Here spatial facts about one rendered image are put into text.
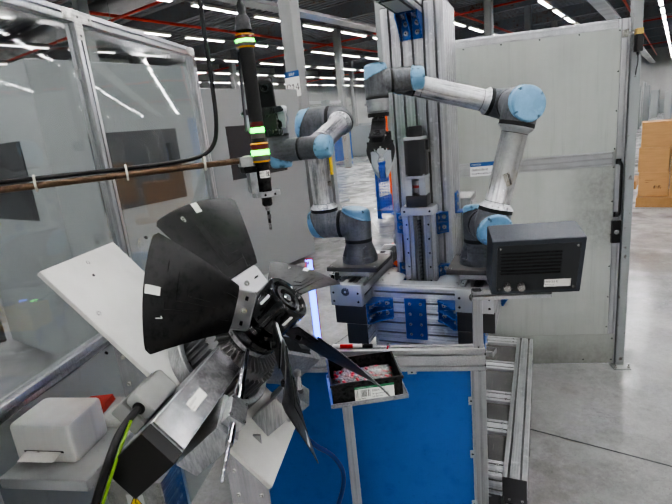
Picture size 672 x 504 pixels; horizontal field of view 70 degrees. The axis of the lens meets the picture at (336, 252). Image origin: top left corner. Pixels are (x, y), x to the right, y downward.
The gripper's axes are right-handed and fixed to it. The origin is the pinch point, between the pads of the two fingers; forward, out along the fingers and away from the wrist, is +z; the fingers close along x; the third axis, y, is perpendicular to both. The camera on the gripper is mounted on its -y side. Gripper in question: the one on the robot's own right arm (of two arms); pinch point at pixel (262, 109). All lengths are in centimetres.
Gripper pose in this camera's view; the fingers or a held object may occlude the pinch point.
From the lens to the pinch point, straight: 134.5
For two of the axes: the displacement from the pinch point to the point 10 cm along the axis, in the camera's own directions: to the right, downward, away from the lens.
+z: 0.1, 2.5, -9.7
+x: -9.9, 1.0, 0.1
